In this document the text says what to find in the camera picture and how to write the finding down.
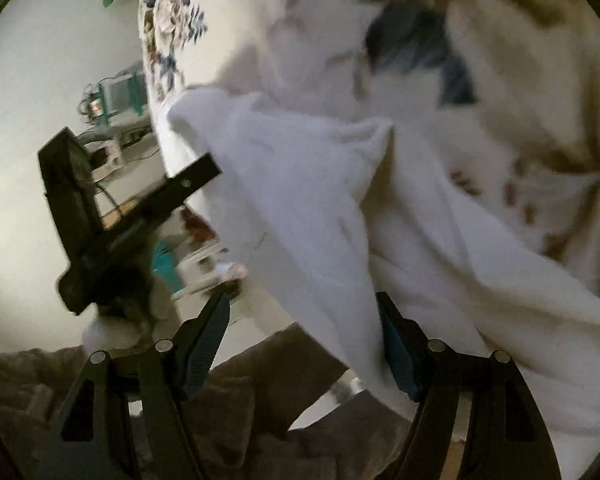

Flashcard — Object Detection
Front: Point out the floral printed blanket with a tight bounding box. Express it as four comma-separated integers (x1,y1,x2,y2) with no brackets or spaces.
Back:
139,0,600,306

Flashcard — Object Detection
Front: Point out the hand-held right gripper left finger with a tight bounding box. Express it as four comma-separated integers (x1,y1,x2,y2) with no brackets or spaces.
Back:
35,290,231,480

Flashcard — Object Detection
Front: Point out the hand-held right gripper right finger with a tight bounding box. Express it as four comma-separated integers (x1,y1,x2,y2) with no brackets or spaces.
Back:
375,291,563,480

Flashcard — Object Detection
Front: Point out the green framed cart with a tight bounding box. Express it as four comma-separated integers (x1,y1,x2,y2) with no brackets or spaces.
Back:
79,62,151,131

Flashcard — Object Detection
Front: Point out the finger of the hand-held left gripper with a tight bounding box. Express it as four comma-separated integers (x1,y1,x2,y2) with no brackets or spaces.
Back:
139,152,224,218

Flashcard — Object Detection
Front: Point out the brown cloth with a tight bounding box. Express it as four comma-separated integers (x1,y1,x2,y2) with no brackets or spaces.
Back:
0,322,416,480

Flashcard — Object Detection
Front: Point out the white towel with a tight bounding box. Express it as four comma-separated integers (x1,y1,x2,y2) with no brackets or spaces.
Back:
167,87,600,453

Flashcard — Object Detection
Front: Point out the teal box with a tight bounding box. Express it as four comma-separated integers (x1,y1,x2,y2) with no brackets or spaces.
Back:
150,241,185,297

